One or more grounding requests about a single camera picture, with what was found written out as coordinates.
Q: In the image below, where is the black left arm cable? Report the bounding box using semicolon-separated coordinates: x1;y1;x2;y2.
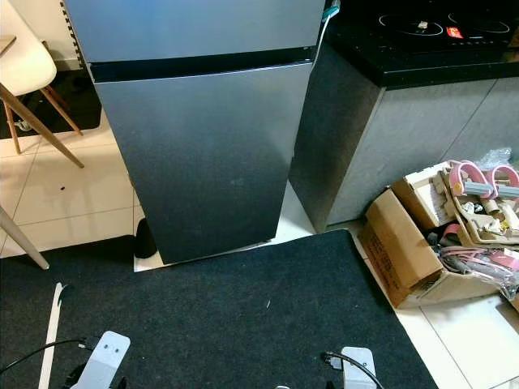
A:
0;336;98;375

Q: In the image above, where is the black foam floor mat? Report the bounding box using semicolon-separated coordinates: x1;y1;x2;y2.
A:
23;69;86;139

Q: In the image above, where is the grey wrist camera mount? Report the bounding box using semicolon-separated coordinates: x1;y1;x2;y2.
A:
341;347;377;389
77;331;131;389

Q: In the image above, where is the white chair with wooden legs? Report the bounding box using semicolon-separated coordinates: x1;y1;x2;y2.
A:
0;18;84;155

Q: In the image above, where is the grey steel fridge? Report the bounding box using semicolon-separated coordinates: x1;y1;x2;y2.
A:
49;0;328;265

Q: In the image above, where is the black carpet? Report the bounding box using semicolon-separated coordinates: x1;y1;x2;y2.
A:
0;229;440;389

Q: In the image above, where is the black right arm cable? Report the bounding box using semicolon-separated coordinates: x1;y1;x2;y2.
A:
320;351;398;389

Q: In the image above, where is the black induction cooktop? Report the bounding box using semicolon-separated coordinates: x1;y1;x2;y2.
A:
373;0;519;45

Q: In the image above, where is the black oblong door stop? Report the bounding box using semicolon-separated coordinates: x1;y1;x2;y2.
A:
135;217;158;260

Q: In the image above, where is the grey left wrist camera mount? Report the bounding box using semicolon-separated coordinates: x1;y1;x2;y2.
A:
77;331;131;389

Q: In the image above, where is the brown cardboard box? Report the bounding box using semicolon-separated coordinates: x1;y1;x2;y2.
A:
359;160;519;310

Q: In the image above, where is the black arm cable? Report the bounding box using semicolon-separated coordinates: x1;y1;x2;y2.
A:
320;351;398;389
0;336;98;375

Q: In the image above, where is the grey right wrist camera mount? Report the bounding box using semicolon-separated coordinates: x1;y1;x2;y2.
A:
341;347;377;389

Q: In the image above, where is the pink cable bundle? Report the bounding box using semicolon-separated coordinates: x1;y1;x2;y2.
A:
438;243;519;284

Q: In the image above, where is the white inner carton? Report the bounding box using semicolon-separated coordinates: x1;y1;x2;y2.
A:
408;166;457;229

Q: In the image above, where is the pink curved loop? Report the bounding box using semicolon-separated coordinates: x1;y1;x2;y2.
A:
485;164;519;202
446;160;486;198

